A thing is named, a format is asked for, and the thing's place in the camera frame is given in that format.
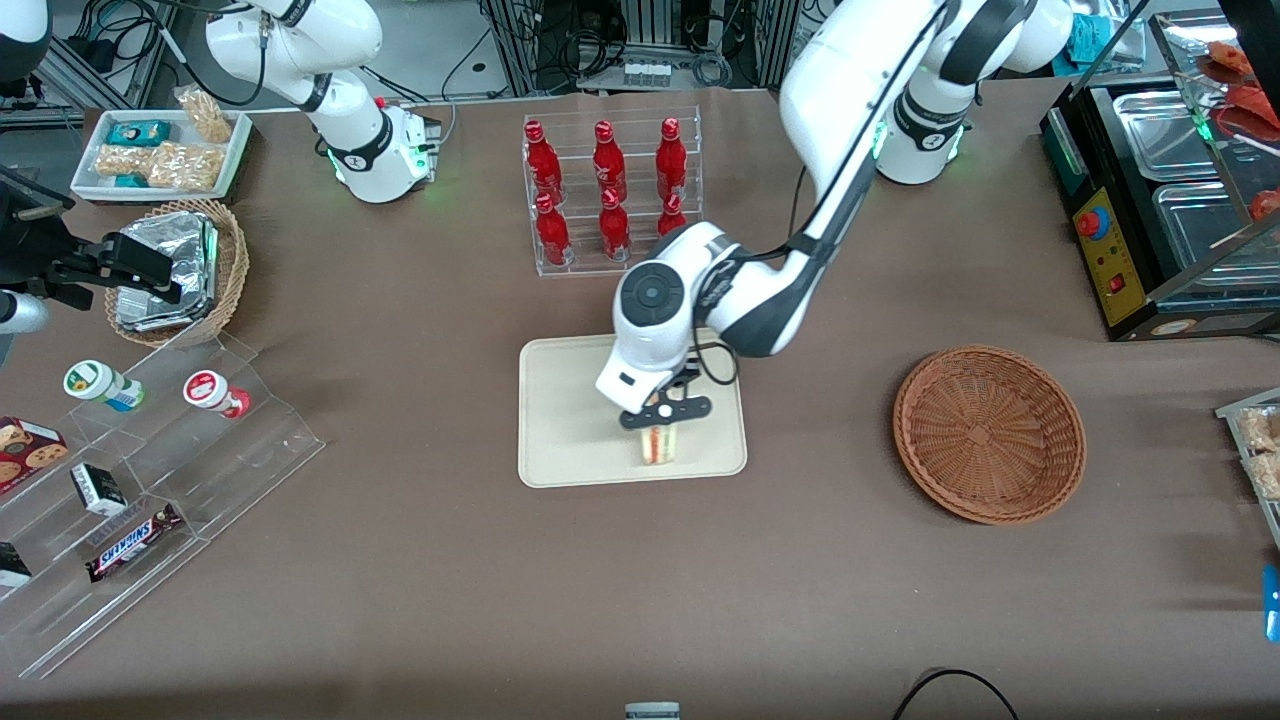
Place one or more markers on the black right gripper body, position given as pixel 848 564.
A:
pixel 33 258

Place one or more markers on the sandwich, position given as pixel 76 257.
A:
pixel 657 446

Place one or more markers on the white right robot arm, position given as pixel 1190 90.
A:
pixel 350 140

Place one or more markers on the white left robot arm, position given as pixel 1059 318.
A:
pixel 850 90

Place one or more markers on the cream rectangular serving tray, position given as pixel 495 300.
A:
pixel 570 440

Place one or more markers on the white rectangular snack tray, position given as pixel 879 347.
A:
pixel 90 185

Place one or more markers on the light wicker basket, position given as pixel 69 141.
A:
pixel 232 265

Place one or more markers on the brown round wicker basket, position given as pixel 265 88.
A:
pixel 990 435

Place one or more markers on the metal tray with crackers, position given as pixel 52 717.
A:
pixel 1262 470

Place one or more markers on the aluminium foil container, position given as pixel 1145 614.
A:
pixel 185 265

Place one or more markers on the small teal snack pack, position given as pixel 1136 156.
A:
pixel 131 180

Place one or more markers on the clear bag of snacks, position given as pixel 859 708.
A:
pixel 124 161
pixel 186 167
pixel 206 116

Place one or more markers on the green lid yogurt cup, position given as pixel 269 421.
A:
pixel 98 384

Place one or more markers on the clear acrylic bottle rack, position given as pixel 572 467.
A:
pixel 640 255

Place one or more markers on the teal snack box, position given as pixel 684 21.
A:
pixel 138 132

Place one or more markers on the red lid yogurt cup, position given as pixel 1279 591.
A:
pixel 212 392

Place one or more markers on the red bottle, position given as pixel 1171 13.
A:
pixel 552 232
pixel 671 216
pixel 541 160
pixel 613 226
pixel 671 156
pixel 606 160

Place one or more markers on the clear acrylic stepped display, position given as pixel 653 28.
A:
pixel 230 470

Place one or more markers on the chocolate chip cookie box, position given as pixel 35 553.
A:
pixel 28 452

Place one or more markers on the small black carton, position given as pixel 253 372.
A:
pixel 98 489

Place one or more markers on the Snickers chocolate bar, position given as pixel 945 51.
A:
pixel 133 542

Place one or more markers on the grey device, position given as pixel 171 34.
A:
pixel 652 711

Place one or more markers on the white power strip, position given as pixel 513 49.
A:
pixel 646 73

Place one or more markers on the red emergency stop button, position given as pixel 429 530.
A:
pixel 1093 222

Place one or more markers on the black food warmer appliance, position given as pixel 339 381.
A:
pixel 1110 260

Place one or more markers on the steel food pan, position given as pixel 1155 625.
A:
pixel 1155 135
pixel 1200 235

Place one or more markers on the teal cloth object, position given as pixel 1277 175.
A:
pixel 1090 38

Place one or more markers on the blue object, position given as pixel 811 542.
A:
pixel 1272 603

